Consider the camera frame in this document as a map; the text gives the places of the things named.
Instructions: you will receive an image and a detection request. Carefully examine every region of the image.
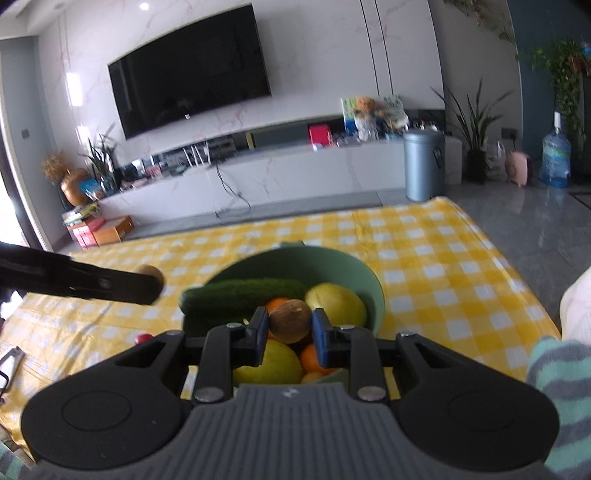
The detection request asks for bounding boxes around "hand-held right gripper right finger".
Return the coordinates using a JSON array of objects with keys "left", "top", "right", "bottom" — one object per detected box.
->
[{"left": 311, "top": 307, "right": 467, "bottom": 403}]

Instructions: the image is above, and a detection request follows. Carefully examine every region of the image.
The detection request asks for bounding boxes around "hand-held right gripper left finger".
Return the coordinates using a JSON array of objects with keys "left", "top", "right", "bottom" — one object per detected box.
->
[{"left": 108, "top": 305, "right": 270, "bottom": 403}]

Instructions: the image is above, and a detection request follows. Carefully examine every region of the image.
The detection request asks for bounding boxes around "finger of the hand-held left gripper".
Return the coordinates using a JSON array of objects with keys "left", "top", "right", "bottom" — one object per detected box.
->
[{"left": 65, "top": 261, "right": 164, "bottom": 306}]

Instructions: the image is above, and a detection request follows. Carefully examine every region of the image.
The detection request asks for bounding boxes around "orange-red mango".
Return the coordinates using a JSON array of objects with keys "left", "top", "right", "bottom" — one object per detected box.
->
[{"left": 299, "top": 342, "right": 338, "bottom": 376}]

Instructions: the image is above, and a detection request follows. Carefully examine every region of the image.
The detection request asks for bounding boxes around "speckled yellow-green pear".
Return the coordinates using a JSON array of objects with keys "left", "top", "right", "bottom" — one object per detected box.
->
[{"left": 232, "top": 339, "right": 303, "bottom": 385}]

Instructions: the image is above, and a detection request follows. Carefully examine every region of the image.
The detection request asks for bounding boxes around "brown kiwi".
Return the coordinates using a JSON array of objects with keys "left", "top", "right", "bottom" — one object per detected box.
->
[
  {"left": 269, "top": 299, "right": 312, "bottom": 344},
  {"left": 136, "top": 264, "right": 165, "bottom": 296}
]

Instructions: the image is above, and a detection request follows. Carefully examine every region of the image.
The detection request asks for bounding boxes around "yellow lemon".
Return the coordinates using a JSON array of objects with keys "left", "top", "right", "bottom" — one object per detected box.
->
[{"left": 304, "top": 282, "right": 369, "bottom": 330}]

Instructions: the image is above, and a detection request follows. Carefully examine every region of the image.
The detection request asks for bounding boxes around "green cucumber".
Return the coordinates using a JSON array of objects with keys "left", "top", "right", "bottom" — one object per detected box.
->
[{"left": 179, "top": 278, "right": 306, "bottom": 319}]

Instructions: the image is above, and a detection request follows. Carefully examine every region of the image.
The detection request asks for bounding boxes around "green bowl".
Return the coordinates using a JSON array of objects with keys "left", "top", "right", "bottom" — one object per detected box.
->
[{"left": 182, "top": 242, "right": 385, "bottom": 386}]

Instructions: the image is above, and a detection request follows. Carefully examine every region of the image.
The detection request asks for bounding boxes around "orange cardboard box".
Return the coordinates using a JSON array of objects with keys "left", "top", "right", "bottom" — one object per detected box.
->
[{"left": 92, "top": 216, "right": 136, "bottom": 246}]

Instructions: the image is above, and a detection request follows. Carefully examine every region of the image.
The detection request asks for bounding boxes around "red cardboard box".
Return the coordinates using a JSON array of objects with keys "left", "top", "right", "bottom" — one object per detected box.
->
[{"left": 65, "top": 217, "right": 107, "bottom": 250}]

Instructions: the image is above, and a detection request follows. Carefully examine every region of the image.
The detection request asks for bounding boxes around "small metal tool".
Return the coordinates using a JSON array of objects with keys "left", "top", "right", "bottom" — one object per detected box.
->
[{"left": 0, "top": 346, "right": 25, "bottom": 404}]

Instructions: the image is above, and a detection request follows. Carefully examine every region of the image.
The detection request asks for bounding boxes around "orange vase with dried flowers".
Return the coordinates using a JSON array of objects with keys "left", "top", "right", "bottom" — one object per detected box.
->
[{"left": 41, "top": 150, "right": 92, "bottom": 208}]

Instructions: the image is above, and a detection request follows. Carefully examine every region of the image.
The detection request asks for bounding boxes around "green leafy plant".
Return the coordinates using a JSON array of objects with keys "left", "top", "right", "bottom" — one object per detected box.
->
[{"left": 78, "top": 124, "right": 123, "bottom": 192}]

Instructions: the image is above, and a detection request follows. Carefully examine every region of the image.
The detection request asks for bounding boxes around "yellow checkered cloth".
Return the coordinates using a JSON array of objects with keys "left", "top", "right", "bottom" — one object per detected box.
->
[{"left": 0, "top": 196, "right": 561, "bottom": 462}]

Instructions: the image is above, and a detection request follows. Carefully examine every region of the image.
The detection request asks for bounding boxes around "white router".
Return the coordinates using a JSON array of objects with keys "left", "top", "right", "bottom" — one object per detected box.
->
[{"left": 182, "top": 143, "right": 213, "bottom": 169}]

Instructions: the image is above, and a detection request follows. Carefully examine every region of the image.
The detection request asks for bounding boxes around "white low tv cabinet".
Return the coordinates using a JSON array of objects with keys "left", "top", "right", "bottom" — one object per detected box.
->
[{"left": 99, "top": 108, "right": 462, "bottom": 227}]

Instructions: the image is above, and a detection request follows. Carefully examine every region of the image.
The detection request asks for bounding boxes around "grey pedal trash bin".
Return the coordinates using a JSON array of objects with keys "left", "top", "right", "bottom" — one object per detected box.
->
[{"left": 403, "top": 129, "right": 446, "bottom": 203}]

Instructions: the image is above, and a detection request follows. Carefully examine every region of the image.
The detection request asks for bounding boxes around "colourful flower picture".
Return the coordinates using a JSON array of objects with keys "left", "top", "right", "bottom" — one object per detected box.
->
[{"left": 341, "top": 95, "right": 408, "bottom": 139}]

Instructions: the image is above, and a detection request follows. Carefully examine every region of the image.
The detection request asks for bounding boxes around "tall potted plant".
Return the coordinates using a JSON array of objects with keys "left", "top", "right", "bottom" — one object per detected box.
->
[{"left": 431, "top": 78, "right": 513, "bottom": 185}]

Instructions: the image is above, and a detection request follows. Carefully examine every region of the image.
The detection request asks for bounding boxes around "pink pig toy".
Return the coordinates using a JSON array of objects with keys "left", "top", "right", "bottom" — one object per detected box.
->
[{"left": 504, "top": 151, "right": 532, "bottom": 188}]

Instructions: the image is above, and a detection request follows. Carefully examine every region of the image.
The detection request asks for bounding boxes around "blue water bottle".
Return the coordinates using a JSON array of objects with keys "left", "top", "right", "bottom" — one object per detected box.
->
[{"left": 539, "top": 113, "right": 573, "bottom": 189}]

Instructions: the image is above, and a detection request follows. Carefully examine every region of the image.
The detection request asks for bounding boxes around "bushy green plant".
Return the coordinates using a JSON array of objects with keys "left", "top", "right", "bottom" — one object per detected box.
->
[{"left": 526, "top": 39, "right": 591, "bottom": 134}]

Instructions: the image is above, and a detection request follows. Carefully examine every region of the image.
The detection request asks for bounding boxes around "hanging vine plant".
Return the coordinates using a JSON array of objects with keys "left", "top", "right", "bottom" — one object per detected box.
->
[{"left": 443, "top": 0, "right": 518, "bottom": 47}]

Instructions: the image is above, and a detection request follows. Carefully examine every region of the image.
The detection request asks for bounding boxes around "black cable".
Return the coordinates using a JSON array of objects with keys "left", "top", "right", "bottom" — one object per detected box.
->
[{"left": 213, "top": 164, "right": 252, "bottom": 217}]

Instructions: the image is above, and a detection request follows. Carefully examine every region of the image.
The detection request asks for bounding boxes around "black wall television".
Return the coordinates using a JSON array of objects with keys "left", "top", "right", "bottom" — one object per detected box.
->
[{"left": 107, "top": 4, "right": 272, "bottom": 140}]

